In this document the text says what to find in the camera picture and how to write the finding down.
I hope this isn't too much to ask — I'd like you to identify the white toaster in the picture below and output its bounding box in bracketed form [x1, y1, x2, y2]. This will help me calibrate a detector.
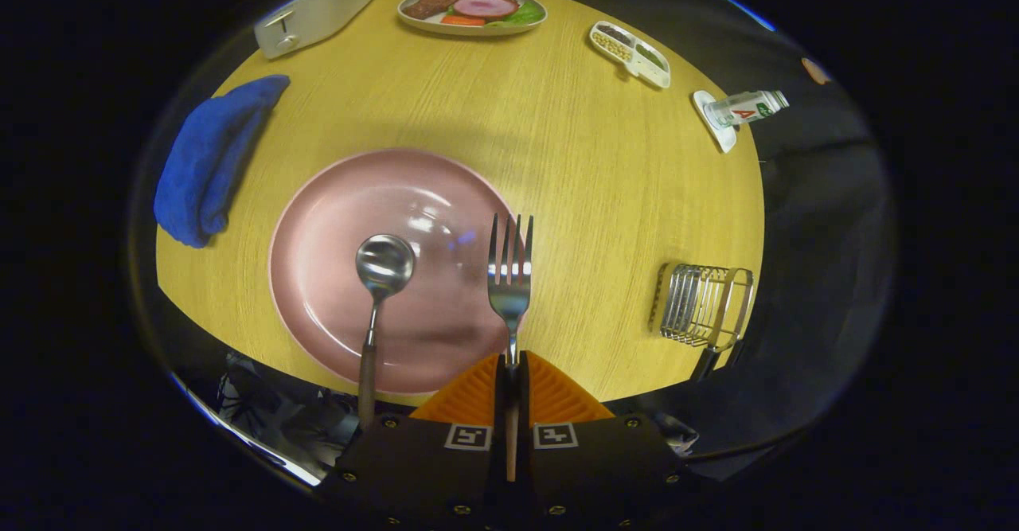
[253, 0, 381, 60]

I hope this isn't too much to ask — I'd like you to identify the black table clamp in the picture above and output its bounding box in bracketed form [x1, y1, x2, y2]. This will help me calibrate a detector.
[689, 342, 745, 382]

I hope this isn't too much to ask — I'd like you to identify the pink ham slice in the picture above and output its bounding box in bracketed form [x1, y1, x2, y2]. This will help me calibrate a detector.
[453, 0, 520, 21]

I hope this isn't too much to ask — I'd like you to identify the pink plate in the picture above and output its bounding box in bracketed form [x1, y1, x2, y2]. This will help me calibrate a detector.
[268, 148, 526, 396]

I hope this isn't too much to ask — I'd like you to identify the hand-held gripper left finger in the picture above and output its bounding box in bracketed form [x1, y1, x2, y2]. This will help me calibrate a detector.
[322, 353, 510, 528]

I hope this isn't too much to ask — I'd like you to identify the metal fork wooden handle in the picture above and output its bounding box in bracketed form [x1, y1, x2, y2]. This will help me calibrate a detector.
[487, 213, 534, 484]

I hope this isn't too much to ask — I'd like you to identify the green lettuce leaf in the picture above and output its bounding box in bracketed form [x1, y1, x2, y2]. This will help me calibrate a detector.
[498, 0, 545, 26]

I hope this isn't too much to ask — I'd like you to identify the large brown meat piece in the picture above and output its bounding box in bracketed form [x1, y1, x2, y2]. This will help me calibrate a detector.
[402, 0, 465, 20]

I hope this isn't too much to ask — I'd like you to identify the white bottle red label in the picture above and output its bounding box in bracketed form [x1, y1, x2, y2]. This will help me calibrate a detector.
[704, 90, 791, 131]

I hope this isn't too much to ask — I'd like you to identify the blue towel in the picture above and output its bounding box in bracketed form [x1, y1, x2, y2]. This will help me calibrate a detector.
[153, 75, 291, 249]

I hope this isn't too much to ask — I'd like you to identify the metal wire cutlery rack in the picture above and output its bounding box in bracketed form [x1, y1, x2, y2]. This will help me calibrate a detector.
[649, 263, 755, 353]

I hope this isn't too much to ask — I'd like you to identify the white square coaster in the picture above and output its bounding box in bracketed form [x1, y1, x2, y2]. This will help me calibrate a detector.
[692, 90, 738, 154]

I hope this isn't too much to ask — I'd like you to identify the white food plate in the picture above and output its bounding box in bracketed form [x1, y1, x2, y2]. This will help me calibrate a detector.
[397, 0, 549, 37]

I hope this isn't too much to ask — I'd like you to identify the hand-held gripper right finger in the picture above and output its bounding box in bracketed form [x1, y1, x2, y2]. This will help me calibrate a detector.
[513, 350, 701, 528]

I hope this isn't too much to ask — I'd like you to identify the person's patterned clothing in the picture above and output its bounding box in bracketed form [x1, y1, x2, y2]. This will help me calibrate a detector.
[219, 352, 359, 468]

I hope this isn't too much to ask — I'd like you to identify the metal spoon wooden handle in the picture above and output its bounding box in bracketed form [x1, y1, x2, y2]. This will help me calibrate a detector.
[355, 233, 416, 428]

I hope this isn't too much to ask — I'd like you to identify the white divided bean dish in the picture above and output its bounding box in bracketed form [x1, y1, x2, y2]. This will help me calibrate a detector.
[588, 21, 672, 89]

